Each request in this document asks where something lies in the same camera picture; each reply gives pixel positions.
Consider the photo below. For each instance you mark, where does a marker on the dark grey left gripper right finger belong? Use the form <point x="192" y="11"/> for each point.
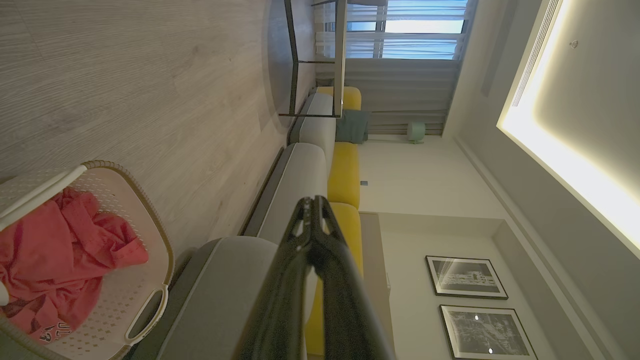
<point x="350" y="310"/>

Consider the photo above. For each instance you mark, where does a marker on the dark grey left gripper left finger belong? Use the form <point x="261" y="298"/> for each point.
<point x="280" y="300"/>

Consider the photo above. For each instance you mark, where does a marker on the white perforated laundry basket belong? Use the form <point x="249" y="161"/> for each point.
<point x="135" y="280"/>

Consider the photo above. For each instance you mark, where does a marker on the yellow sofa back cushion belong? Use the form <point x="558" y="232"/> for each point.
<point x="344" y="175"/>
<point x="351" y="98"/>
<point x="350" y="227"/>

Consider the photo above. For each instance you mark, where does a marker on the black framed picture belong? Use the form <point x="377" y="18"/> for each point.
<point x="466" y="277"/>
<point x="487" y="334"/>

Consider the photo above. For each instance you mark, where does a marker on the grey sofa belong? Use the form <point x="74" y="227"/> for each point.
<point x="295" y="175"/>

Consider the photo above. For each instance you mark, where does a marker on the teal throw pillow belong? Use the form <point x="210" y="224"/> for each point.
<point x="352" y="127"/>

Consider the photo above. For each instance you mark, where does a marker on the pale green round lamp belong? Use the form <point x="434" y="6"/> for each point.
<point x="416" y="132"/>

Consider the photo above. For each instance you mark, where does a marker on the grey curtain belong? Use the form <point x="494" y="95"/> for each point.
<point x="400" y="90"/>

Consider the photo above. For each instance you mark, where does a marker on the red printed garment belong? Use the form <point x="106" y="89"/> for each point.
<point x="55" y="255"/>

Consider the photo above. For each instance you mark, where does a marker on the sheer white curtain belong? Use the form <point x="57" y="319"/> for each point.
<point x="420" y="42"/>

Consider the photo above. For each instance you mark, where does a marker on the white rounded object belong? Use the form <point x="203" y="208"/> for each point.
<point x="3" y="296"/>

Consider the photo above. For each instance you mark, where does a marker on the long ceiling air vent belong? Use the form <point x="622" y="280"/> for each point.
<point x="535" y="50"/>

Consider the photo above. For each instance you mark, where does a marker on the round ceiling detector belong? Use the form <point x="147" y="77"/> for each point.
<point x="574" y="44"/>

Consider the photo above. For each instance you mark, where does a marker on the black frame table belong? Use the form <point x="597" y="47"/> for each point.
<point x="340" y="60"/>

